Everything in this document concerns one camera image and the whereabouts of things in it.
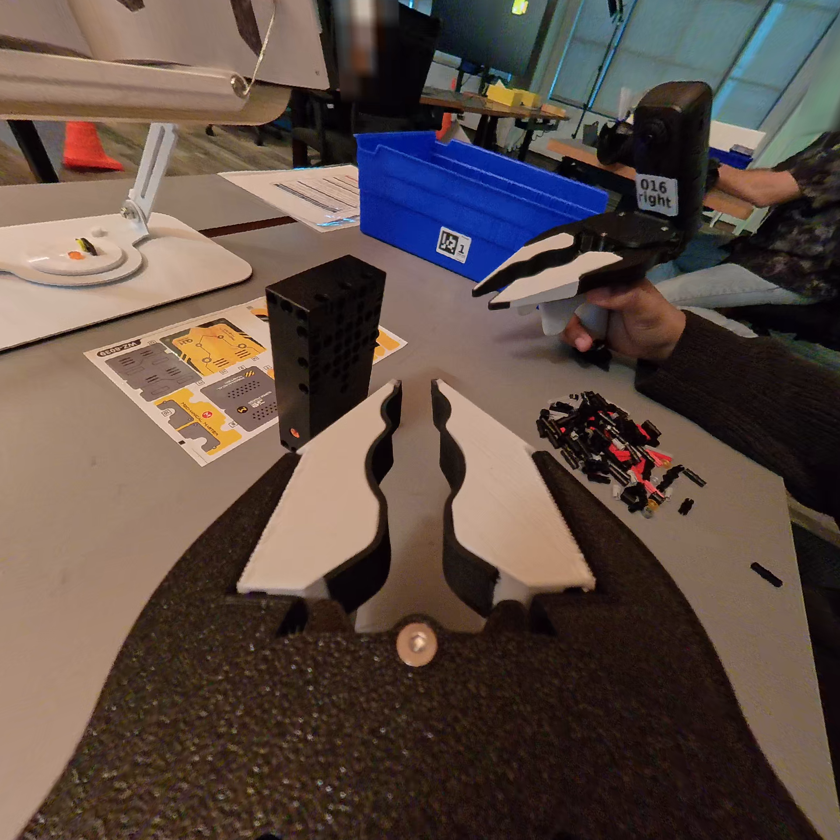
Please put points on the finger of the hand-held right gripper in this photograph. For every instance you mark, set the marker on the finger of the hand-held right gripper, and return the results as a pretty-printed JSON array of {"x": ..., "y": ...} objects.
[
  {"x": 558, "y": 279},
  {"x": 548, "y": 253}
]

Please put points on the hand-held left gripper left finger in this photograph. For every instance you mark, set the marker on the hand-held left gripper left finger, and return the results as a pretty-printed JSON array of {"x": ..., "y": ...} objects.
[{"x": 315, "y": 512}]

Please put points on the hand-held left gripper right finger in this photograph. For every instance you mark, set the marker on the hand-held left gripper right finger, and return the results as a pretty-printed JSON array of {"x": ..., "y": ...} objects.
[{"x": 518, "y": 518}]

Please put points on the pile of black red pins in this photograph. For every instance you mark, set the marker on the pile of black red pins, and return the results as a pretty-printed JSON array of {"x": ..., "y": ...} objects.
[{"x": 590, "y": 433}]

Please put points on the person's right forearm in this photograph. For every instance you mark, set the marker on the person's right forearm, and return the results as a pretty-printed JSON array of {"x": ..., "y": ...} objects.
[{"x": 754, "y": 400}]

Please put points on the person's right hand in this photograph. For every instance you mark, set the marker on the person's right hand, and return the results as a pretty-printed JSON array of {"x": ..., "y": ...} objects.
[{"x": 643, "y": 321}]

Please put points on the wooden table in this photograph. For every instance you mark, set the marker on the wooden table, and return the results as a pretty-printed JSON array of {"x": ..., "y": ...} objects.
[
  {"x": 568, "y": 149},
  {"x": 459, "y": 108}
]

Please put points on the blue plastic storage bin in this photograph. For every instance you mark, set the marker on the blue plastic storage bin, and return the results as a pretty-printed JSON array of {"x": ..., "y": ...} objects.
[{"x": 407, "y": 210}]

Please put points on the yellow box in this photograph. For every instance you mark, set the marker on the yellow box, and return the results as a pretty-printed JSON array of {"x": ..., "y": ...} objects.
[
  {"x": 504, "y": 97},
  {"x": 529, "y": 100}
]

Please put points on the black perforated block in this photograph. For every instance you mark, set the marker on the black perforated block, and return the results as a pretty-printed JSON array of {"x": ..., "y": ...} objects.
[{"x": 328, "y": 341}]

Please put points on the dark computer monitor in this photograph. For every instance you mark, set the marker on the dark computer monitor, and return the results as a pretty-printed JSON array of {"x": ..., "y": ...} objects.
[{"x": 485, "y": 33}]

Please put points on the yellow grey sticker sheet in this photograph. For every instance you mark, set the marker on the yellow grey sticker sheet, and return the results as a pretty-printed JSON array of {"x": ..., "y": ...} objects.
[{"x": 144, "y": 367}]

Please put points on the printed paper sheet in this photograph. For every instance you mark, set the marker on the printed paper sheet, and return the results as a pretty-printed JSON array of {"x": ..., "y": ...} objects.
[{"x": 308, "y": 193}]

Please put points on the loose black pin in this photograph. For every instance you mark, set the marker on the loose black pin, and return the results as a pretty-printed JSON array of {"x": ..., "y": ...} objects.
[{"x": 766, "y": 574}]

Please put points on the white book stand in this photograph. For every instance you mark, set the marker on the white book stand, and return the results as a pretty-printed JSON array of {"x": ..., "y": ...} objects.
[{"x": 164, "y": 275}]

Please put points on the small yellow black part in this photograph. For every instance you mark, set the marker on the small yellow black part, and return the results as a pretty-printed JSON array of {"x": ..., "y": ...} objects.
[{"x": 86, "y": 245}]

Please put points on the instruction booklet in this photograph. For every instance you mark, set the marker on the instruction booklet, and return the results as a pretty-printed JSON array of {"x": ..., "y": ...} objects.
[{"x": 197, "y": 33}]

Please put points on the orange traffic cone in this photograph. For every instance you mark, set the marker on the orange traffic cone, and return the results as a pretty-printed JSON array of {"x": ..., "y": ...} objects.
[{"x": 92, "y": 151}]

